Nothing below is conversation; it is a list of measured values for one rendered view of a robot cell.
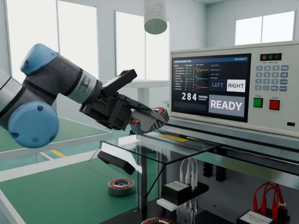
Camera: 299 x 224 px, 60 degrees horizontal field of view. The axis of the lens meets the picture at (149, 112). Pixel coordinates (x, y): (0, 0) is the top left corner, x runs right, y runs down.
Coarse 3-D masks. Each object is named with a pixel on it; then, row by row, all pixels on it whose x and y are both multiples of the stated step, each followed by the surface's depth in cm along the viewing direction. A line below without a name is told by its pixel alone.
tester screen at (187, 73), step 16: (176, 64) 79; (192, 64) 75; (208, 64) 71; (224, 64) 67; (240, 64) 64; (176, 80) 80; (192, 80) 75; (208, 80) 71; (176, 96) 81; (208, 96) 72; (240, 96) 65; (208, 112) 72
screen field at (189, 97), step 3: (183, 93) 78; (186, 93) 77; (189, 93) 77; (192, 93) 76; (195, 93) 75; (183, 96) 78; (186, 96) 78; (189, 96) 77; (192, 96) 76; (195, 96) 75; (183, 99) 79; (186, 99) 78; (189, 99) 77; (192, 99) 76; (195, 99) 75
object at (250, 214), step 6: (258, 210) 67; (270, 210) 67; (240, 216) 60; (246, 216) 60; (252, 216) 60; (258, 216) 60; (264, 216) 60; (270, 216) 64; (288, 216) 64; (240, 222) 59; (246, 222) 58; (252, 222) 58; (258, 222) 58; (264, 222) 58; (270, 222) 58; (276, 222) 62; (282, 222) 62; (288, 222) 64
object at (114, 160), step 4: (100, 152) 63; (104, 152) 62; (100, 156) 62; (104, 156) 61; (108, 156) 60; (112, 156) 59; (116, 156) 59; (104, 160) 63; (108, 160) 59; (112, 160) 58; (116, 160) 58; (120, 160) 57; (124, 160) 56; (116, 164) 57; (120, 164) 56; (124, 164) 55; (128, 164) 56; (124, 168) 55; (128, 168) 56; (132, 168) 57; (128, 172) 56; (132, 172) 57
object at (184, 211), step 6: (180, 210) 83; (186, 210) 81; (198, 210) 81; (204, 210) 82; (180, 216) 83; (186, 216) 81; (198, 216) 80; (204, 216) 82; (180, 222) 84; (186, 222) 82; (198, 222) 80; (204, 222) 82
